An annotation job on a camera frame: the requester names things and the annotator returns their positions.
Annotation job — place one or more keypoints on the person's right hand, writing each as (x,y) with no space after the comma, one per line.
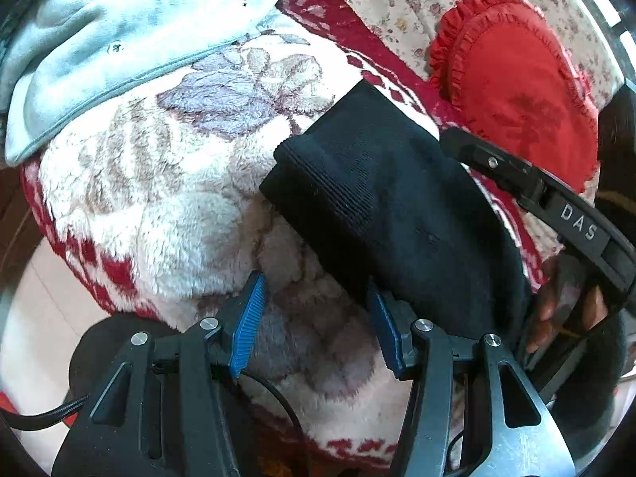
(546,308)

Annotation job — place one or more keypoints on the light blue sweatshirt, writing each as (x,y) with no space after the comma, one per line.
(99,35)

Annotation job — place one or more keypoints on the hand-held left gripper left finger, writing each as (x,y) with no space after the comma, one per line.
(246,328)

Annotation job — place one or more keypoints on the floral bedsheet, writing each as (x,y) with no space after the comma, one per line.
(397,0)

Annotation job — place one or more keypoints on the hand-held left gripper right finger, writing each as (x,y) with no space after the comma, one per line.
(387,333)

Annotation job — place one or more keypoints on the red and white fleece blanket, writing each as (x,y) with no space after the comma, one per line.
(174,198)

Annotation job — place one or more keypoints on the red heart-shaped ruffled cushion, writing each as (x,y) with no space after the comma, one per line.
(512,74)

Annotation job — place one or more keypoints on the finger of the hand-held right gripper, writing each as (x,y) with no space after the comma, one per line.
(489,161)

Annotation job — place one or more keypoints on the black pants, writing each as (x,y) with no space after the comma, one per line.
(387,184)

